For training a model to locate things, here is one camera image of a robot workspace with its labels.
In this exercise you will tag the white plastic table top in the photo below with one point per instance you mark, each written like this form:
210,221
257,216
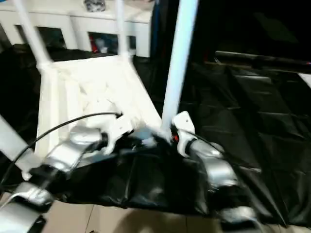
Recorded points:
85,80

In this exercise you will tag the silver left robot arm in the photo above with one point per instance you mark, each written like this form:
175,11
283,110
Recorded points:
77,138

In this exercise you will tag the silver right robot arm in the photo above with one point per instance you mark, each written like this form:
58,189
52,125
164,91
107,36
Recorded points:
218,170

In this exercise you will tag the black table mat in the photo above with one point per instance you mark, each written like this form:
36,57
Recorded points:
158,184

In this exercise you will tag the black long bar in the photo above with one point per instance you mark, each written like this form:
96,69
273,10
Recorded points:
262,59

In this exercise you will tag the white glass-door cabinet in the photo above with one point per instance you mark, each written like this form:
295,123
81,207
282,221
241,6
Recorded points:
77,26

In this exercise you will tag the black white patterned ornament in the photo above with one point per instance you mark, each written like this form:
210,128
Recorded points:
94,4

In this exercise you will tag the white flat board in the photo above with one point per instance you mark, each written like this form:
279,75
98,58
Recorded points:
306,80

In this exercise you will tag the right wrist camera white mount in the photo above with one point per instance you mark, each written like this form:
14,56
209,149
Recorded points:
183,121

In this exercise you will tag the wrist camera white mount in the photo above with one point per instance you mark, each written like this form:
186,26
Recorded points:
116,126
183,121

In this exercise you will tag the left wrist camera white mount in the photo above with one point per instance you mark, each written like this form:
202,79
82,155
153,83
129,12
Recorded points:
116,126

